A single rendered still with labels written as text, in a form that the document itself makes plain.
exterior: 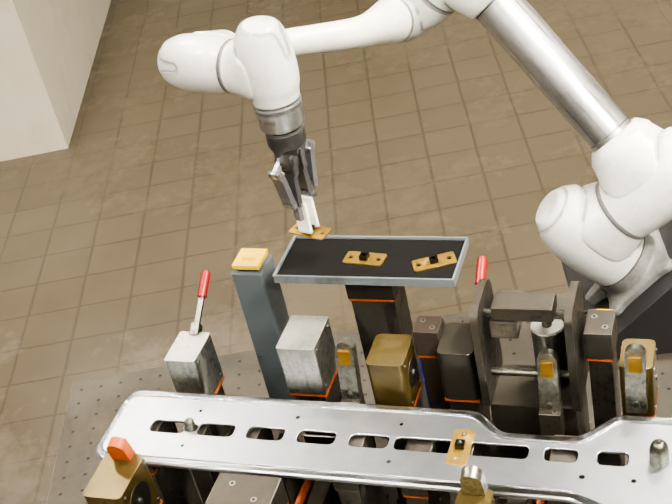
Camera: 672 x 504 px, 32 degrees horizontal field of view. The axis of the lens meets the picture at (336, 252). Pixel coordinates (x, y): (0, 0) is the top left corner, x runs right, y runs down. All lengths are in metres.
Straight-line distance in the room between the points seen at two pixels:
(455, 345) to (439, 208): 2.37
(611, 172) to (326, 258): 0.62
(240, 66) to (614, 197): 0.86
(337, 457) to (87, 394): 0.98
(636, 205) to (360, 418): 0.74
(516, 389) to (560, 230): 0.44
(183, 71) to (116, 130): 3.51
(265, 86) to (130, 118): 3.69
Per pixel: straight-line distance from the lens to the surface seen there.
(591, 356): 2.17
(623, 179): 2.49
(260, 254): 2.42
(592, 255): 2.59
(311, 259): 2.36
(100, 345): 4.33
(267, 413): 2.28
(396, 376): 2.20
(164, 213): 4.94
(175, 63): 2.22
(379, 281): 2.26
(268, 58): 2.10
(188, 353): 2.38
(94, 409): 2.92
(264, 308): 2.45
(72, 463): 2.81
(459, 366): 2.20
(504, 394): 2.26
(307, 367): 2.25
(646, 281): 2.65
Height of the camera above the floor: 2.50
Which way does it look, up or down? 34 degrees down
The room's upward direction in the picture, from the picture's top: 14 degrees counter-clockwise
